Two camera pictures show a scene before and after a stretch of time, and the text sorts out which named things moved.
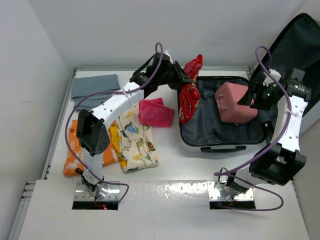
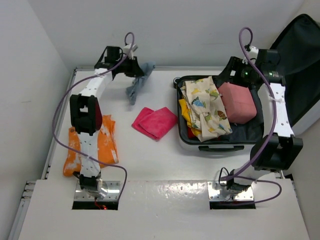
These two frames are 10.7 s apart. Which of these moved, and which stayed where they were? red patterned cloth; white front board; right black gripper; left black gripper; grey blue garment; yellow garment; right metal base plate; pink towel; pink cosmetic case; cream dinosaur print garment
Moved: grey blue garment; left black gripper; pink towel; yellow garment; red patterned cloth; right black gripper; cream dinosaur print garment
Stayed: pink cosmetic case; right metal base plate; white front board
